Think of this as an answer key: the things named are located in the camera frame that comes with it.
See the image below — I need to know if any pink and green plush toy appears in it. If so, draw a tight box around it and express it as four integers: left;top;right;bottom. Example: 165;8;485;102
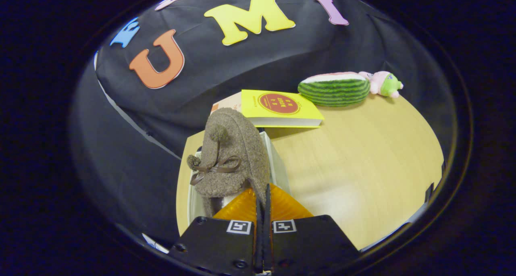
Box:
359;71;404;99

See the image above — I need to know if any brown felt shoe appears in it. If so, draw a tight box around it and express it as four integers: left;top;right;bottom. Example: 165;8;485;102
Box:
187;108;271;218

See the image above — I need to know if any beige book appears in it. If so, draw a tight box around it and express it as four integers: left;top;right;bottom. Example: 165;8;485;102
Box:
210;92;243;114

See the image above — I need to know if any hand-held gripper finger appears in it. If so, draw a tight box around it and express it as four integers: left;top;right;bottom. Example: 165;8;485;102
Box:
169;187;264;276
264;183;360;274

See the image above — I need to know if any shiny blue packet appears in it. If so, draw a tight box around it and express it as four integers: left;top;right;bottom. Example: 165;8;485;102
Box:
142;232;170;254

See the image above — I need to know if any yellow book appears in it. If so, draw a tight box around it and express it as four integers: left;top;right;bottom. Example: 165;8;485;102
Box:
241;89;325;128

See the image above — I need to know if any black backdrop cloth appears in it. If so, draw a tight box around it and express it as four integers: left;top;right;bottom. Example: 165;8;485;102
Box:
71;0;456;244

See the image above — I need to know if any white fabric storage box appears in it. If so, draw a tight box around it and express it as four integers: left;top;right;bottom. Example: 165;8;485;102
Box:
187;131;291;225

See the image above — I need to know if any watermelon slice plush toy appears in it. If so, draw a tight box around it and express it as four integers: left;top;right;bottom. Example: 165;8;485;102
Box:
298;73;371;107

